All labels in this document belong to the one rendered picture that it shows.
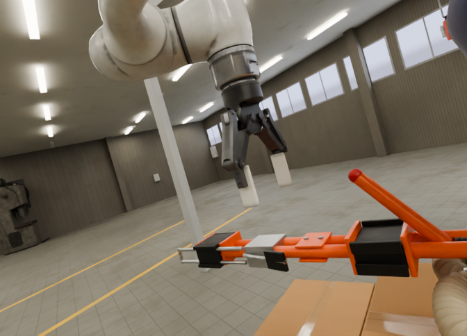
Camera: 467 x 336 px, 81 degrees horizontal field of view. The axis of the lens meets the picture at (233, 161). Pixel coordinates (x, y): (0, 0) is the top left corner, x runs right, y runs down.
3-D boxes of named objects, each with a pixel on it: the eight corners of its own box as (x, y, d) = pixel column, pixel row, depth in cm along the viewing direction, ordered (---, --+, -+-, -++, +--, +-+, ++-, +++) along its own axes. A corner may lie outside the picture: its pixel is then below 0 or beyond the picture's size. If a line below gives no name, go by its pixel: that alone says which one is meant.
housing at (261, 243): (292, 253, 56) (286, 232, 56) (278, 269, 51) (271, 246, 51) (264, 253, 61) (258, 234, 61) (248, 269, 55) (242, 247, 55)
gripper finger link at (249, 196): (249, 164, 46) (246, 165, 45) (260, 205, 46) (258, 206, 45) (235, 168, 47) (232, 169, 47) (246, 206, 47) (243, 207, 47)
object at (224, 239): (245, 250, 65) (240, 230, 65) (226, 265, 59) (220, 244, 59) (219, 250, 70) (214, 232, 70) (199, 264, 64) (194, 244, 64)
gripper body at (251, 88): (242, 76, 46) (258, 130, 46) (267, 79, 52) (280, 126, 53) (210, 92, 50) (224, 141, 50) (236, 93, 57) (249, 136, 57)
